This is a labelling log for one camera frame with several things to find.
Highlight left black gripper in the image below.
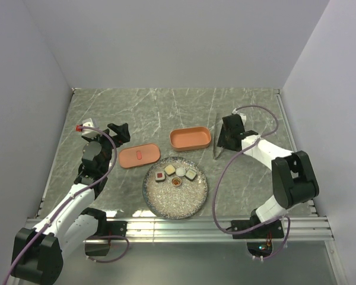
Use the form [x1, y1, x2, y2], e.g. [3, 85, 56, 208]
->
[86, 123, 129, 173]

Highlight metal tongs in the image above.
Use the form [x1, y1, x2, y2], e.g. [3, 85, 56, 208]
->
[212, 113, 224, 160]

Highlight orange lunch box base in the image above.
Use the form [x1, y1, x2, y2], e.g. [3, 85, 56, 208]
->
[170, 126, 212, 152]

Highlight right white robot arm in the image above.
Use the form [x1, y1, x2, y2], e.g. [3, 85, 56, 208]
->
[217, 114, 319, 238]

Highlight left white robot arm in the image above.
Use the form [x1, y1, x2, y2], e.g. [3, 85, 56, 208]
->
[7, 119, 131, 284]

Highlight orange lunch box lid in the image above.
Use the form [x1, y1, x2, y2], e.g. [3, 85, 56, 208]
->
[118, 144, 161, 169]

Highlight red topped sushi piece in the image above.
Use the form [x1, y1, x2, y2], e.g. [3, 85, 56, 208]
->
[155, 172, 166, 183]

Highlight cream topped sushi piece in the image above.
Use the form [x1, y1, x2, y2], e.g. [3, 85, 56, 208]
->
[164, 164, 176, 176]

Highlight white round sushi piece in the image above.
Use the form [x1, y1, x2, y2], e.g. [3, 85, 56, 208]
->
[176, 167, 186, 177]

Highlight orange topped sushi cup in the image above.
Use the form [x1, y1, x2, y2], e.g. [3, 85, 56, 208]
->
[171, 177, 182, 187]

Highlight speckled round plate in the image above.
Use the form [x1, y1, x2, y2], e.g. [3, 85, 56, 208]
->
[142, 157, 209, 220]

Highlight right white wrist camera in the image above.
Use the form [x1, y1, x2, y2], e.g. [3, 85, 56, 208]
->
[232, 109, 247, 125]

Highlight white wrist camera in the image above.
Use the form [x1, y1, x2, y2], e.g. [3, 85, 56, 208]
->
[75, 118, 100, 138]
[232, 109, 247, 125]

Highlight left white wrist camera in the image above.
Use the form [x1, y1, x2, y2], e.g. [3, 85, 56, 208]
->
[75, 118, 100, 138]

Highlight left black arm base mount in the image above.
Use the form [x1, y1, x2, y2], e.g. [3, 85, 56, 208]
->
[105, 220, 128, 237]

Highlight aluminium front rail frame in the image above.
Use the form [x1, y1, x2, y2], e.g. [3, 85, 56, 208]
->
[25, 216, 335, 243]

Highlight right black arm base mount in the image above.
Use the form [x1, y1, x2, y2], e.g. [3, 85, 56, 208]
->
[230, 220, 285, 239]

